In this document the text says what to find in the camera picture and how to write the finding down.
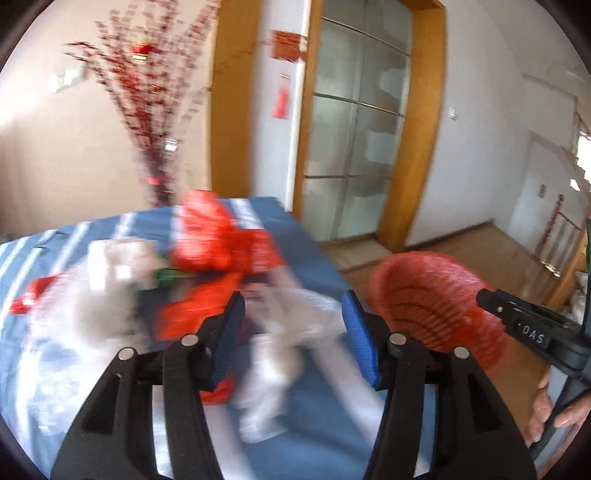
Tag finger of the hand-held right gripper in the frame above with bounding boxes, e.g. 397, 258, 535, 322
475, 288, 556, 352

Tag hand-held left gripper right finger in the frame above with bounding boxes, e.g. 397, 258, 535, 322
341, 290, 537, 480

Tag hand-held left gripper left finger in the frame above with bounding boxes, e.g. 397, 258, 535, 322
50, 291, 246, 480

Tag white plastic bag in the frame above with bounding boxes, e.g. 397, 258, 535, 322
87, 236, 161, 302
232, 276, 357, 445

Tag red plastic basket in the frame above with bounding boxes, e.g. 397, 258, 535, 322
368, 251, 509, 371

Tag red plastic liner bag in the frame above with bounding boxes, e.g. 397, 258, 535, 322
368, 251, 509, 371

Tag green plastic bag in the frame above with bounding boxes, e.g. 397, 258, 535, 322
152, 268, 192, 291

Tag large red plastic bag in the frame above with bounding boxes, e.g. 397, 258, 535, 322
170, 189, 289, 278

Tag clear plastic bag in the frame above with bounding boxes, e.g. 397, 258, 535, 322
25, 272, 155, 384

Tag small red plastic bag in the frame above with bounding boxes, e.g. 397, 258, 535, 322
10, 276, 64, 315

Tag person's right hand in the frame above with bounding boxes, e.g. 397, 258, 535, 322
524, 369, 591, 449

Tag wooden stair railing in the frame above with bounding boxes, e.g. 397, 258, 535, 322
534, 193, 588, 278

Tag blue white striped tablecloth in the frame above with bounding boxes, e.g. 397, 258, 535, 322
0, 196, 440, 480

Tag white door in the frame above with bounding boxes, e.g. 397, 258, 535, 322
505, 138, 578, 241

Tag glass vase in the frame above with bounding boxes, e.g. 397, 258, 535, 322
140, 138, 182, 207

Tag frosted glass door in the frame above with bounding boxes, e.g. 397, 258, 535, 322
300, 16, 413, 241

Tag red berry branches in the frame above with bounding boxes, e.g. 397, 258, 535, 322
64, 0, 223, 185

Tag red knot tassel ornament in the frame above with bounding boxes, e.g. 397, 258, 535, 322
269, 30, 308, 120

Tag wooden door frame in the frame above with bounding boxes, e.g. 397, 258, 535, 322
292, 0, 448, 254

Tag wooden wall trim post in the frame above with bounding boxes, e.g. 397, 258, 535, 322
210, 0, 260, 200

